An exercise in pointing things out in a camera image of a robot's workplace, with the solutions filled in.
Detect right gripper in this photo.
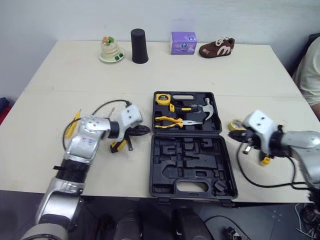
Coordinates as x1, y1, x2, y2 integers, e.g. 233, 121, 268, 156
228, 129, 261, 151

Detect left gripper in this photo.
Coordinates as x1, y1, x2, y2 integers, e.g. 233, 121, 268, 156
127, 124, 152, 137

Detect black tool case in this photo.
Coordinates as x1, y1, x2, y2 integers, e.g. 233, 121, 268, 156
148, 90, 239, 204

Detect yellow roll of tape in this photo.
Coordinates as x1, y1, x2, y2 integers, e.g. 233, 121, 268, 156
228, 118, 247, 132

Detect yellow black screwdriver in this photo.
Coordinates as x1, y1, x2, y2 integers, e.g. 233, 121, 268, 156
108, 136, 134, 154
259, 151, 273, 166

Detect yellow tape measure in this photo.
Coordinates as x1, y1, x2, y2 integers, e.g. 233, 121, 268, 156
155, 92, 173, 106

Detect yellow utility knife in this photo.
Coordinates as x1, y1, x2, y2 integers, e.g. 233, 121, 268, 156
62, 108, 83, 139

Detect cream toy figurine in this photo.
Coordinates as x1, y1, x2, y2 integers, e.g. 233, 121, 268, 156
98, 35, 125, 64

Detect black cup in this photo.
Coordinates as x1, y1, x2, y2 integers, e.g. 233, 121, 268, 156
130, 28, 150, 65

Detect brown shoe white laces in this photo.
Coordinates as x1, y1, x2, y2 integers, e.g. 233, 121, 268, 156
198, 36, 236, 59

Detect person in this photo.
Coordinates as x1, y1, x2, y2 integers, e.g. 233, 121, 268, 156
294, 36, 320, 121

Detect purple tissue box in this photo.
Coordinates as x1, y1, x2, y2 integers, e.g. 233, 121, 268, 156
170, 18, 199, 56

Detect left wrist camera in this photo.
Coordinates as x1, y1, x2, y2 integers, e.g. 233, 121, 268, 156
116, 104, 144, 141

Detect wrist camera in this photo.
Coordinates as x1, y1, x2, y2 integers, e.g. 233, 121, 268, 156
242, 109, 279, 154
116, 104, 144, 141

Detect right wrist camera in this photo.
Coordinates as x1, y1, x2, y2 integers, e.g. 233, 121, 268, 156
242, 109, 279, 154

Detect long nose pliers yellow handles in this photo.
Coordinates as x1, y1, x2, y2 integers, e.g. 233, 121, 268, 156
153, 115, 204, 130

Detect black cable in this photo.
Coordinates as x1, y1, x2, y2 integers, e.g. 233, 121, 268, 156
61, 99, 133, 151
235, 142, 312, 190

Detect claw hammer yellow black handle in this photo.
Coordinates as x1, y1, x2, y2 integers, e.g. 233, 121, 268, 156
169, 97, 215, 124

